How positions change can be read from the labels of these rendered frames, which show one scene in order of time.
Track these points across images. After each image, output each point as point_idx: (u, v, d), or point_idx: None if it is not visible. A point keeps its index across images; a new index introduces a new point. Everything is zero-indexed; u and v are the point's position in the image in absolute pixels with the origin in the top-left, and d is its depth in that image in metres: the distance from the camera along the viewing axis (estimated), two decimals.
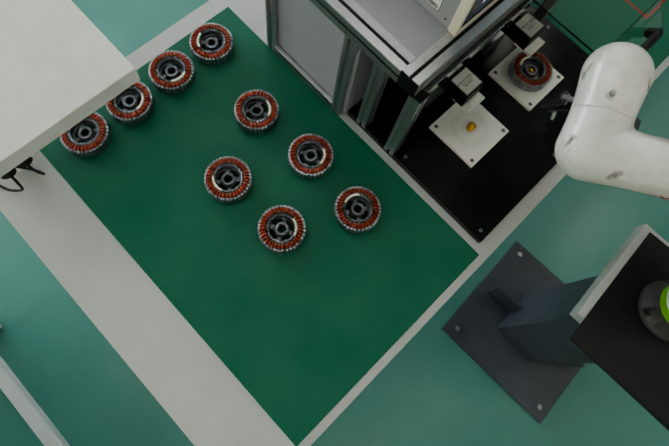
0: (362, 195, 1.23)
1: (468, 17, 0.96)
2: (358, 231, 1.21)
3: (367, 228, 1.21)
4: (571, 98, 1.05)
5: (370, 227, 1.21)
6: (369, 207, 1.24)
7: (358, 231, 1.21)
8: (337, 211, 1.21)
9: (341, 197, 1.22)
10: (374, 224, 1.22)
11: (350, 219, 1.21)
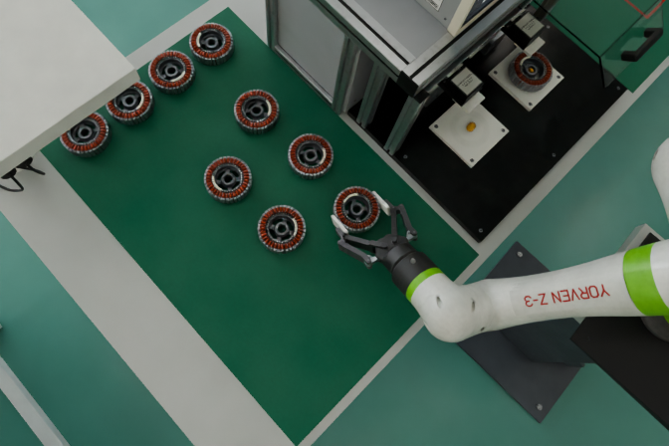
0: (361, 195, 1.23)
1: (468, 17, 0.96)
2: (358, 231, 1.21)
3: (367, 228, 1.21)
4: (375, 261, 1.12)
5: (369, 227, 1.21)
6: (368, 207, 1.24)
7: (357, 231, 1.21)
8: (336, 211, 1.21)
9: (340, 198, 1.22)
10: (373, 224, 1.22)
11: (349, 219, 1.21)
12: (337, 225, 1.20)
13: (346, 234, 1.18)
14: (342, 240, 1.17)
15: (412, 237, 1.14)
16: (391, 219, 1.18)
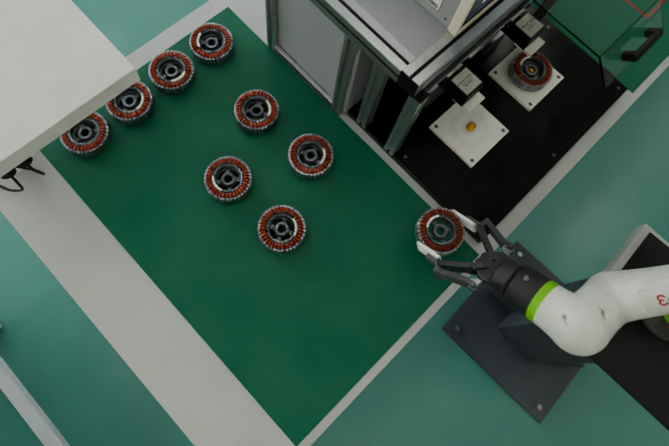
0: (443, 216, 1.18)
1: (468, 17, 0.96)
2: (448, 254, 1.16)
3: (456, 249, 1.16)
4: (479, 283, 1.08)
5: (459, 247, 1.16)
6: (451, 226, 1.19)
7: (447, 254, 1.16)
8: (422, 238, 1.16)
9: (422, 223, 1.17)
10: (461, 244, 1.17)
11: (437, 243, 1.16)
12: (426, 251, 1.15)
13: (440, 260, 1.13)
14: (437, 267, 1.12)
15: (510, 251, 1.10)
16: (482, 236, 1.14)
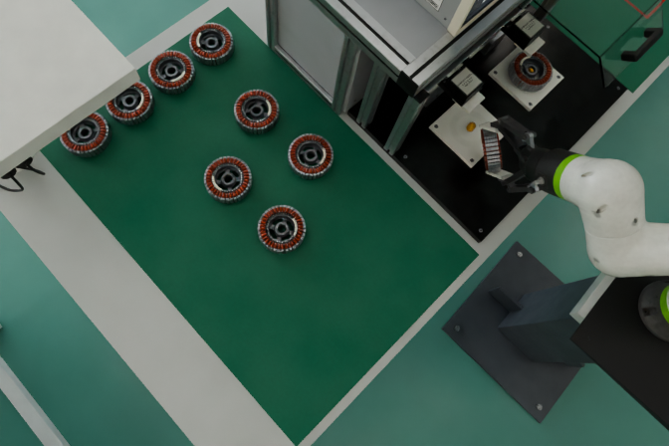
0: None
1: (468, 17, 0.96)
2: (495, 144, 1.16)
3: (498, 153, 1.17)
4: (532, 142, 1.06)
5: (499, 156, 1.17)
6: None
7: (495, 143, 1.16)
8: None
9: None
10: (498, 161, 1.17)
11: (497, 137, 1.19)
12: None
13: (505, 127, 1.15)
14: None
15: (538, 185, 1.10)
16: None
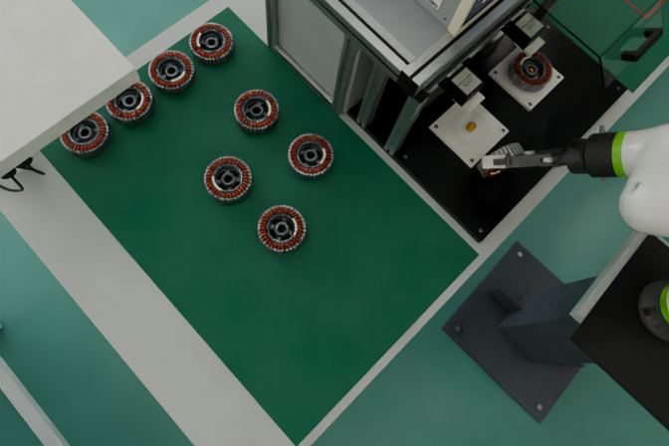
0: (491, 171, 1.22)
1: (468, 17, 0.96)
2: (524, 150, 1.21)
3: (522, 151, 1.19)
4: None
5: (521, 152, 1.18)
6: None
7: (524, 151, 1.21)
8: (509, 167, 1.26)
9: (497, 174, 1.26)
10: (517, 151, 1.18)
11: None
12: None
13: None
14: None
15: (554, 161, 1.07)
16: None
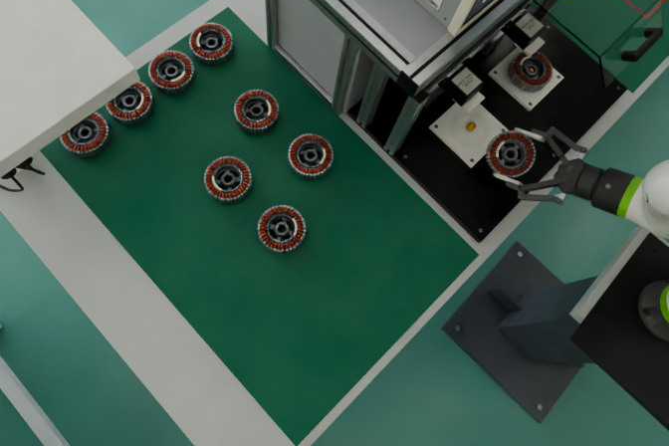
0: (508, 139, 1.21)
1: (468, 17, 0.96)
2: (526, 172, 1.22)
3: (532, 165, 1.21)
4: (564, 196, 1.14)
5: (534, 162, 1.21)
6: (519, 144, 1.22)
7: (525, 172, 1.22)
8: (497, 169, 1.22)
9: (492, 155, 1.22)
10: (535, 157, 1.21)
11: (512, 167, 1.21)
12: (505, 180, 1.22)
13: (520, 184, 1.20)
14: (521, 192, 1.19)
15: (584, 154, 1.13)
16: (553, 147, 1.17)
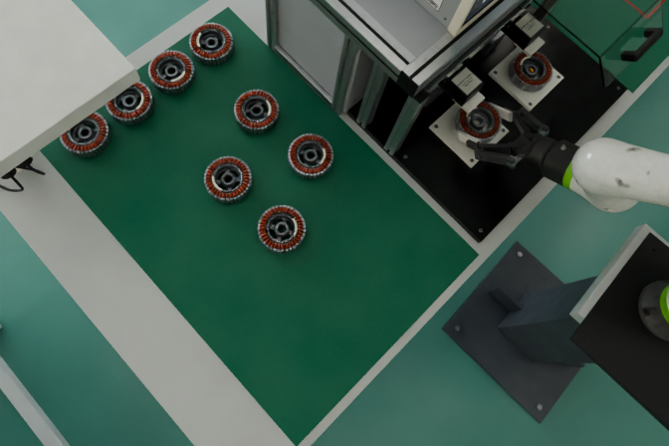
0: (481, 108, 1.27)
1: (468, 17, 0.96)
2: (486, 140, 1.25)
3: (494, 136, 1.26)
4: (518, 159, 1.17)
5: (496, 134, 1.26)
6: (488, 117, 1.28)
7: (486, 140, 1.25)
8: (462, 125, 1.25)
9: (462, 112, 1.26)
10: (498, 131, 1.26)
11: (476, 130, 1.25)
12: (467, 138, 1.25)
13: (480, 143, 1.22)
14: (478, 149, 1.21)
15: (546, 132, 1.19)
16: (519, 121, 1.23)
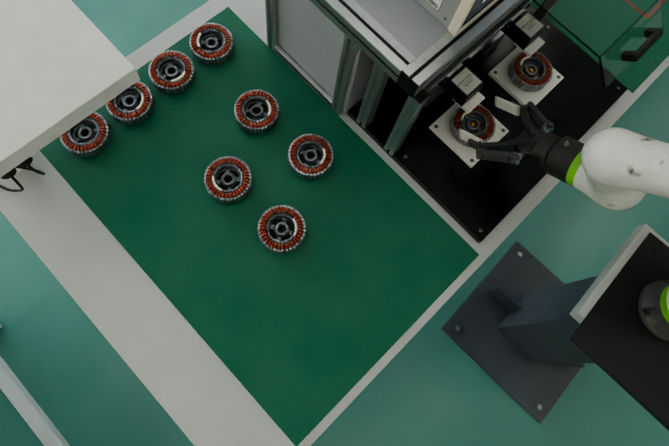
0: (475, 111, 1.29)
1: (468, 17, 0.96)
2: None
3: (488, 139, 1.28)
4: (522, 156, 1.15)
5: (491, 137, 1.28)
6: (483, 120, 1.30)
7: None
8: (458, 128, 1.27)
9: (457, 115, 1.28)
10: (493, 134, 1.28)
11: (471, 133, 1.27)
12: (468, 136, 1.22)
13: (482, 142, 1.20)
14: (480, 148, 1.19)
15: (550, 128, 1.18)
16: (525, 116, 1.21)
